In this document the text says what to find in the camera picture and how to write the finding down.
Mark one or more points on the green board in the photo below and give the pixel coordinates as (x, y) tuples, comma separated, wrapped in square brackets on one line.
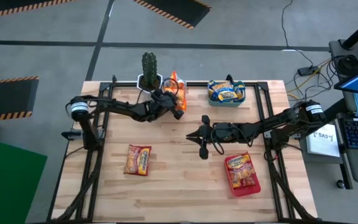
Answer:
[(8, 186)]

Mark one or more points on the teal plastic bin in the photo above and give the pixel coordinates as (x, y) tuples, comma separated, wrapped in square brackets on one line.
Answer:
[(227, 104)]

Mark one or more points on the black power strip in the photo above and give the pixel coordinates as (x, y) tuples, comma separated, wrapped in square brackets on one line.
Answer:
[(308, 70)]

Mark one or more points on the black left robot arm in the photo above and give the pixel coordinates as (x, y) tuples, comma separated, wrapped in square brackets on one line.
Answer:
[(117, 107)]

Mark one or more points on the white paper sign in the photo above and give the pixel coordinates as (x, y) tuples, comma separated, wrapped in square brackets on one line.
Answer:
[(322, 140)]

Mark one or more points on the orange snack bag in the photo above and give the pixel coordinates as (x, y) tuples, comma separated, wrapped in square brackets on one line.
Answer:
[(164, 84)]

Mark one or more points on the black caster wheel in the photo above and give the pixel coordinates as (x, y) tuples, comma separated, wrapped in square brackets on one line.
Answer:
[(340, 184)]

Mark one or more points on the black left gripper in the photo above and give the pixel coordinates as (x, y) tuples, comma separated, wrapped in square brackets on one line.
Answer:
[(165, 102)]

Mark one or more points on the black hazard-striped floor mat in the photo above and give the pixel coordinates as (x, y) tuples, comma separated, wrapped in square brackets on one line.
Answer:
[(5, 96), (179, 9), (11, 6)]

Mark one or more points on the black aluminium table frame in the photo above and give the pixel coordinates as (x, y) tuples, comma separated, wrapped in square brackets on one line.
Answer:
[(120, 83)]

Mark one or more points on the reddish pink plastic bin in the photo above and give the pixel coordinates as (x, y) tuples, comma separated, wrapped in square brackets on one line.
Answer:
[(244, 192)]

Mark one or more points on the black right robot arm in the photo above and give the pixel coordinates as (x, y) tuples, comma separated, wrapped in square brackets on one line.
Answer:
[(259, 126)]

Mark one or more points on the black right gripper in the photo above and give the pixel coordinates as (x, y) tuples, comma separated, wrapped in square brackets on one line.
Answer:
[(216, 132)]

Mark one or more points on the green cactus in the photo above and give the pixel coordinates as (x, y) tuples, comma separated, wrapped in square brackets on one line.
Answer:
[(149, 68)]

